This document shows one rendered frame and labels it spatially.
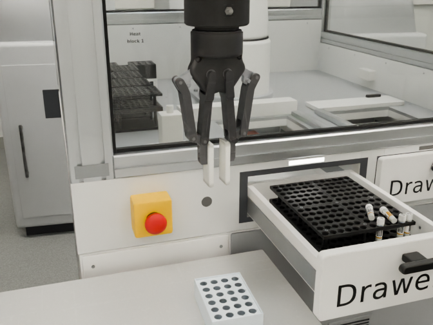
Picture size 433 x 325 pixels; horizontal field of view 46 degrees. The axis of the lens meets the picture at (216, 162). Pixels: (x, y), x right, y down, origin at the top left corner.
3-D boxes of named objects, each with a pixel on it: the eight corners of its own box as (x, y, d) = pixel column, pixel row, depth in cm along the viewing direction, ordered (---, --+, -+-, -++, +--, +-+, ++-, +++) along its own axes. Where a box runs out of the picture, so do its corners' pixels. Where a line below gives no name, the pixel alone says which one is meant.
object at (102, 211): (506, 190, 126) (517, 133, 121) (77, 255, 97) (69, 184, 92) (319, 102, 211) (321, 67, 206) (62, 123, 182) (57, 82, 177)
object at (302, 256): (462, 276, 84) (468, 243, 82) (322, 304, 77) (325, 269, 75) (337, 186, 120) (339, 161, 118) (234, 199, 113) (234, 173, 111)
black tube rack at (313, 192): (410, 254, 90) (415, 221, 88) (321, 271, 85) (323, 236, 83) (344, 203, 110) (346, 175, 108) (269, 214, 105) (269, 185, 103)
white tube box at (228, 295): (263, 333, 82) (263, 313, 81) (212, 342, 80) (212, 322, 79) (239, 289, 93) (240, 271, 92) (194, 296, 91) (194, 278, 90)
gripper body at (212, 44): (234, 24, 77) (233, 85, 80) (180, 26, 75) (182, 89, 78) (254, 28, 71) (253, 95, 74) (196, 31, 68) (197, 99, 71)
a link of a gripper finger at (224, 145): (219, 137, 80) (223, 137, 80) (218, 178, 82) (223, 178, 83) (225, 142, 77) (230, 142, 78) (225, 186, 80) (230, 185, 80)
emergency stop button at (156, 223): (168, 234, 93) (167, 214, 92) (146, 237, 92) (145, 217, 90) (164, 227, 96) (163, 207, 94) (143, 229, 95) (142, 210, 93)
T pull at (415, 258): (446, 267, 75) (447, 259, 74) (402, 276, 72) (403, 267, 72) (429, 255, 78) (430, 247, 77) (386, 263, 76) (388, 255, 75)
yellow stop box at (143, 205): (174, 235, 96) (173, 200, 94) (135, 240, 94) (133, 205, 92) (168, 223, 101) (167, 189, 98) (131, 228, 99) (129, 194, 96)
